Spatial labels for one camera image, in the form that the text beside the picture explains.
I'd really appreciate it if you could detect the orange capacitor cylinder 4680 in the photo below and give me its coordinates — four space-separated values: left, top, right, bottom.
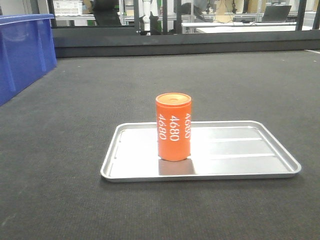
155 92 192 161

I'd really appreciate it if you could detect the silver metal tray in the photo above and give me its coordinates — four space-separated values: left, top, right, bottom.
100 120 302 183

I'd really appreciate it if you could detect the white background table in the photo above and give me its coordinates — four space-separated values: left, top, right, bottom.
181 21 320 34

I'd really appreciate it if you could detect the white storage crate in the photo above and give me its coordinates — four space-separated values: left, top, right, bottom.
53 0 83 16

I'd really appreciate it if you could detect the blue plastic bin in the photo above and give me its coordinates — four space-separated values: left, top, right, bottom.
0 14 57 105

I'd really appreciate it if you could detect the grey laptop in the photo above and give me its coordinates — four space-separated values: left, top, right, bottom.
261 5 292 23

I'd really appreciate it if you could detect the black conveyor side frame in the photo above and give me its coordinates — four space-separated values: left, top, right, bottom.
52 26 320 58

